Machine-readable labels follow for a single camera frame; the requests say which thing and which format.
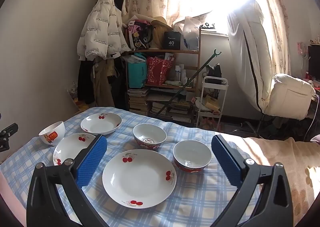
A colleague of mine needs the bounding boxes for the black bag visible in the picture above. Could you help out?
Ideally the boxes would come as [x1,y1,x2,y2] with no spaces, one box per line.
[205,64,222,85]

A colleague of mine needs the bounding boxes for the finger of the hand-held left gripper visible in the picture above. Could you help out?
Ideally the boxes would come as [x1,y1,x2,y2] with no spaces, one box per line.
[0,123,19,140]

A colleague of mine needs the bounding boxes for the white bowl with orange print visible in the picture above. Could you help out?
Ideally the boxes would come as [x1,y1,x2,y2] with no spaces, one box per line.
[38,121,65,145]

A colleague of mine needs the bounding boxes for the white plastic bag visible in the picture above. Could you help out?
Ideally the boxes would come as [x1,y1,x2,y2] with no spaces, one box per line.
[174,16,200,51]

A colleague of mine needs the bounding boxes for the tan cloth bundle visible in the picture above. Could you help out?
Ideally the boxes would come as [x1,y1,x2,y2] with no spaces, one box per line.
[152,16,173,50]

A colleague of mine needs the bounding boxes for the plastic bag with yellow contents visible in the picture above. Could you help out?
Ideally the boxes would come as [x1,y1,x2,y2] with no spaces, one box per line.
[67,82,88,111]

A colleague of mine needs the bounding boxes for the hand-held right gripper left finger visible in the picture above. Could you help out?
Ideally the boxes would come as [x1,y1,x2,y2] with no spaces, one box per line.
[26,134,108,227]

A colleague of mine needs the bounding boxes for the yellow flat box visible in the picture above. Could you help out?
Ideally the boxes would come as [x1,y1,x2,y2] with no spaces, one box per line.
[205,97,221,112]

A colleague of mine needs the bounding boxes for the medium cherry print plate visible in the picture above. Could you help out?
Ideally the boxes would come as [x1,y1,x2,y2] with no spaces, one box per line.
[53,133,98,167]

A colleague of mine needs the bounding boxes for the teal bag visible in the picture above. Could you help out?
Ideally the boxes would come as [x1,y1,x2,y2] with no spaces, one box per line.
[127,53,148,89]

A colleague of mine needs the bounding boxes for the row of small bottles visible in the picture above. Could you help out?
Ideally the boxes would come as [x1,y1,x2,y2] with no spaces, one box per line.
[174,64,187,85]

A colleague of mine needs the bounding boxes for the pink colourful backpack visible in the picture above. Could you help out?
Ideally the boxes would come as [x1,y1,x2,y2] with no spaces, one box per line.
[127,20,153,51]

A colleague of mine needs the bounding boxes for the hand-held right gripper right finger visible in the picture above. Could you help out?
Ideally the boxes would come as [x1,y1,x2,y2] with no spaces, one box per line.
[211,134,293,227]

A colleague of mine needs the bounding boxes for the black box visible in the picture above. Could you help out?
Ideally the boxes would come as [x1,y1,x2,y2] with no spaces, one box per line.
[164,31,182,50]

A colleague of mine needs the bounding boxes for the red patterned bag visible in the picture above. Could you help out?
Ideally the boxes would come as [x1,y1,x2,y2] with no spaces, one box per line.
[146,56,173,86]

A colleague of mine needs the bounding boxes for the large cherry print plate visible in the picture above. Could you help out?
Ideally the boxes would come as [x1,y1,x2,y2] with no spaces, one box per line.
[102,151,177,209]

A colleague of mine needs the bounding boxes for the metal chair base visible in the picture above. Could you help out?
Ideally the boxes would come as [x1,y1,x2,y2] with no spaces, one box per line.
[232,114,265,140]

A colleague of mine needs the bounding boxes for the green pole with hook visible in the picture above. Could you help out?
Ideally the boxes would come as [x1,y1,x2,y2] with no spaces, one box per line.
[150,51,222,117]

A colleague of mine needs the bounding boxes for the blue plaid cloth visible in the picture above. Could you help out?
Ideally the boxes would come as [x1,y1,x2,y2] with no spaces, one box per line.
[0,106,275,227]

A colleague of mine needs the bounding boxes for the cream padded chair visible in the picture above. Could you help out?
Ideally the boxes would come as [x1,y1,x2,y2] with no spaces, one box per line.
[260,73,317,120]

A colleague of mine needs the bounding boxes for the red patterned bowl with emblem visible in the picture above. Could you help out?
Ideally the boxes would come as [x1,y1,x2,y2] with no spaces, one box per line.
[133,123,167,152]

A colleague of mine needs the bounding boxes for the khaki trousers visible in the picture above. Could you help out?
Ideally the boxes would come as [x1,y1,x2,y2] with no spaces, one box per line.
[91,59,115,107]

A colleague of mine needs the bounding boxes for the white puffer jacket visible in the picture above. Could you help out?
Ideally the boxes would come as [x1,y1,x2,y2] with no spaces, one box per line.
[77,0,132,61]

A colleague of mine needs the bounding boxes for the black hanging clothes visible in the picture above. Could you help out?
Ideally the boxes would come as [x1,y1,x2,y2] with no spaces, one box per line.
[77,58,95,105]

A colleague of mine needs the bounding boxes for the white rolling cart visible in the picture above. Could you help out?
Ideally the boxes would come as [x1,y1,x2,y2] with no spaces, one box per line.
[195,76,228,131]

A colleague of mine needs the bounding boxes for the deep cherry print plate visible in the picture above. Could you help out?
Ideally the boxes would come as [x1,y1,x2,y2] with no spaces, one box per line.
[80,113,122,135]

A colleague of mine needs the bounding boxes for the stack of books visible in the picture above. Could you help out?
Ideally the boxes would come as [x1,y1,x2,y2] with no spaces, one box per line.
[127,88,150,117]

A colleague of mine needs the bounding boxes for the black monitor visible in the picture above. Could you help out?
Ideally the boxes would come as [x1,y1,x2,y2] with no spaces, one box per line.
[307,44,320,81]

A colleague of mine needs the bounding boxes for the tan fleece blanket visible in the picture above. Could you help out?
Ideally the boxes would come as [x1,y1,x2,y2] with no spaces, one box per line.
[217,132,320,227]

